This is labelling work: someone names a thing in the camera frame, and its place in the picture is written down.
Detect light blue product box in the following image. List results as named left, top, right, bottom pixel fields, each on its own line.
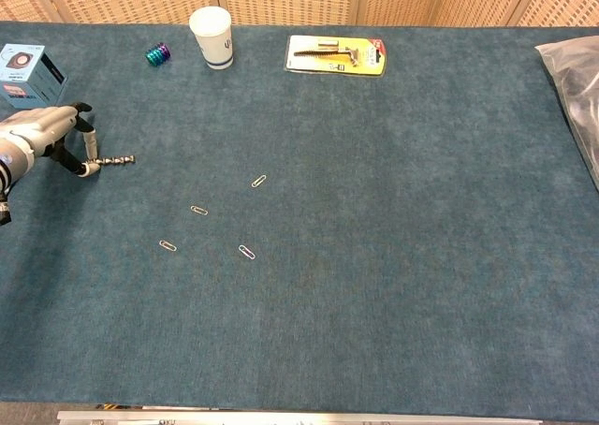
left=0, top=44, right=68, bottom=111

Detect white paper cup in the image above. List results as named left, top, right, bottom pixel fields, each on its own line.
left=188, top=6, right=235, bottom=70

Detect grey plastic bag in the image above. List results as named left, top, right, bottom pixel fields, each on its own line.
left=534, top=35, right=599, bottom=192

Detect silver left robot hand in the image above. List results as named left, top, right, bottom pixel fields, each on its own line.
left=0, top=101, right=102, bottom=179

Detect iridescent stacked metal rings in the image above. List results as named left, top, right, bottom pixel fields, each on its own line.
left=145, top=42, right=172, bottom=66

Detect yellow razor blister pack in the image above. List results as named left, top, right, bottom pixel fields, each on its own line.
left=285, top=34, right=388, bottom=76

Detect teal table cloth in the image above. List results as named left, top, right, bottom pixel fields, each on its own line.
left=0, top=21, right=599, bottom=419

